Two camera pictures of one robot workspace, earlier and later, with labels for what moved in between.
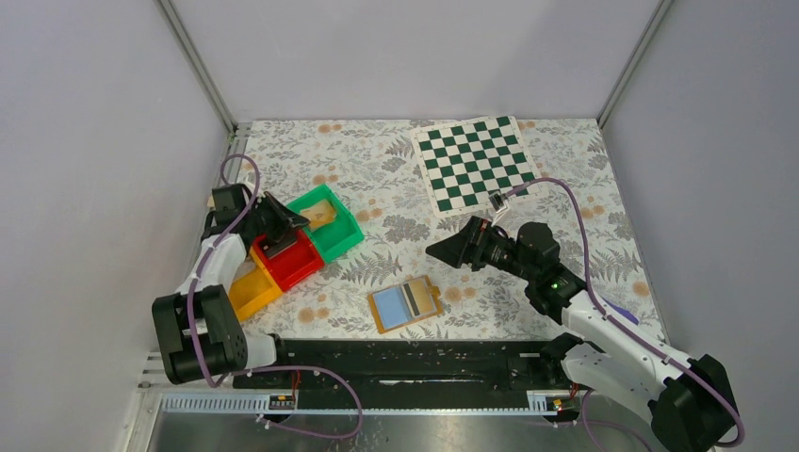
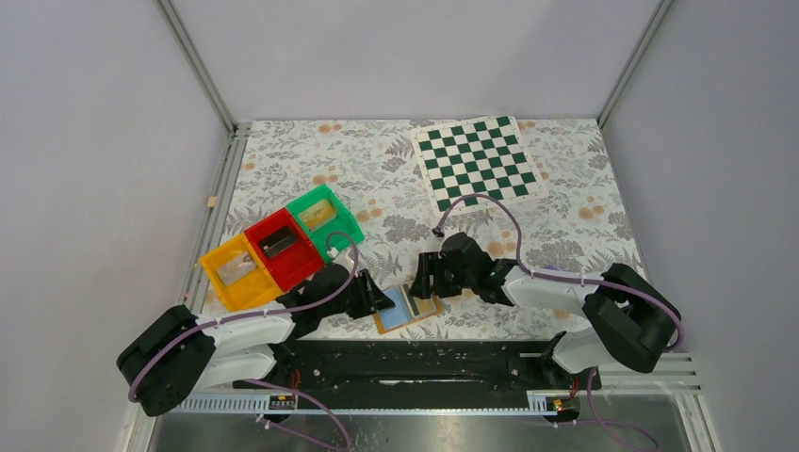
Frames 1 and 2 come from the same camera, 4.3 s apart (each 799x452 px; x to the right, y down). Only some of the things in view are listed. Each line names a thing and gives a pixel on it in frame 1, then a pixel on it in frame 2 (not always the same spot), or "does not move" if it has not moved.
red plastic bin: (292, 265) does not move
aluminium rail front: (157, 403) does not move
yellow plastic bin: (252, 287) does not move
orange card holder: (404, 304) does not move
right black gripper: (466, 247) -> (431, 263)
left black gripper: (283, 217) -> (371, 298)
